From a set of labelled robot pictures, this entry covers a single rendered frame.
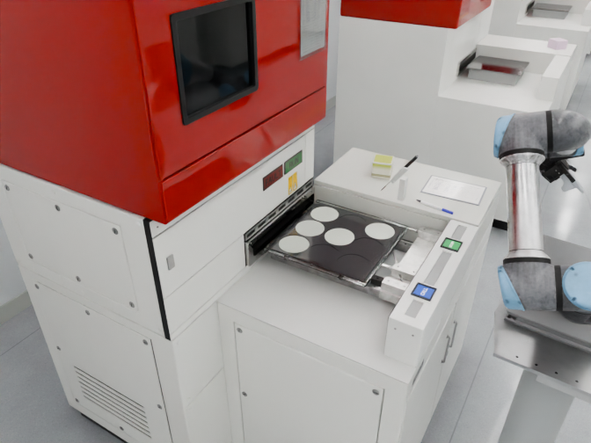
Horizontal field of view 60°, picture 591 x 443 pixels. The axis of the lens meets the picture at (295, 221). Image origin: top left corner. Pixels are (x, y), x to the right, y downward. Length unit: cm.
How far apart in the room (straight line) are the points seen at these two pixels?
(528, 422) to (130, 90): 153
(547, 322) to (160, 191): 111
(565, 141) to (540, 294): 41
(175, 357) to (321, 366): 42
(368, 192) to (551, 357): 79
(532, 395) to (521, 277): 52
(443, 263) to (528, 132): 43
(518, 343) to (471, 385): 99
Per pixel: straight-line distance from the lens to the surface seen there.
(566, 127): 153
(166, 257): 137
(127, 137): 121
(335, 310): 158
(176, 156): 121
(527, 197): 149
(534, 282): 143
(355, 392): 154
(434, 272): 155
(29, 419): 260
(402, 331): 139
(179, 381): 166
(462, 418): 245
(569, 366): 161
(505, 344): 159
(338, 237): 175
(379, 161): 197
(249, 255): 168
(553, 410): 185
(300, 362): 157
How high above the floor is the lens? 189
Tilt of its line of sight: 33 degrees down
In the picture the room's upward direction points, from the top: straight up
